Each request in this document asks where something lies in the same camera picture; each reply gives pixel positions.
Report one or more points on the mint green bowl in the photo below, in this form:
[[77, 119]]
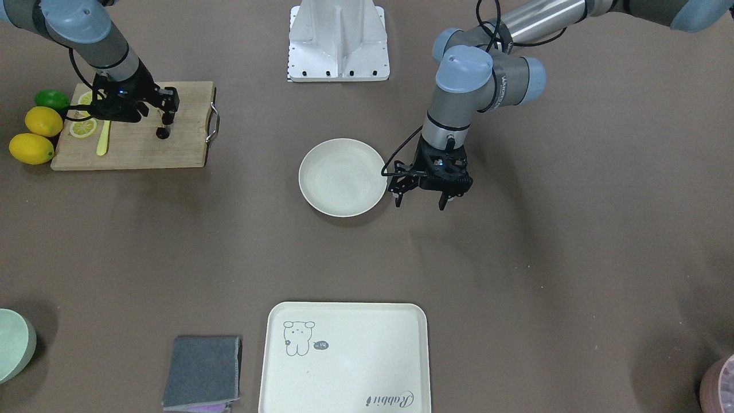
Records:
[[18, 343]]

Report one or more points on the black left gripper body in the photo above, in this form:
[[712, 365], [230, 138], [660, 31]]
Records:
[[422, 162]]

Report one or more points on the pink bowl with ice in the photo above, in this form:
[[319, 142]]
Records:
[[716, 388]]

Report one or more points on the white camera post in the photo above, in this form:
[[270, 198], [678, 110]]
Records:
[[337, 41]]

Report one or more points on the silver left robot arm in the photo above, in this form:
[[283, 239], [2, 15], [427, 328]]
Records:
[[478, 72]]

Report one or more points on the beige shallow plate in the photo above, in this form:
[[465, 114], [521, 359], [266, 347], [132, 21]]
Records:
[[342, 177]]

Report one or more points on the lemon slice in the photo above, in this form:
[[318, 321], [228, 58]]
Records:
[[83, 128], [84, 100]]

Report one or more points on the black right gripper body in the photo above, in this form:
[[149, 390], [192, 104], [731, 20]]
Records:
[[139, 93]]

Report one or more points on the bamboo cutting board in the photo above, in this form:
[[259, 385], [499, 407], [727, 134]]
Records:
[[135, 145]]

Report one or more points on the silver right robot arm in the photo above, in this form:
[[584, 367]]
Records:
[[81, 26]]

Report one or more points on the green lime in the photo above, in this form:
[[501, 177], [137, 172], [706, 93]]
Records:
[[52, 99]]

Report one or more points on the yellow lemon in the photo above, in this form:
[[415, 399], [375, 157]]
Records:
[[32, 149], [44, 121]]

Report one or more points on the cream rabbit tray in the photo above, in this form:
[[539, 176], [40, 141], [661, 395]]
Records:
[[346, 357]]

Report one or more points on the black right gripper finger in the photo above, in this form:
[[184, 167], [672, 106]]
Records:
[[170, 104]]

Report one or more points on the yellow plastic knife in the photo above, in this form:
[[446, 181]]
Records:
[[102, 144]]

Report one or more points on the grey folded cloth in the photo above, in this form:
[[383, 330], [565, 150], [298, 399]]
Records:
[[203, 374]]

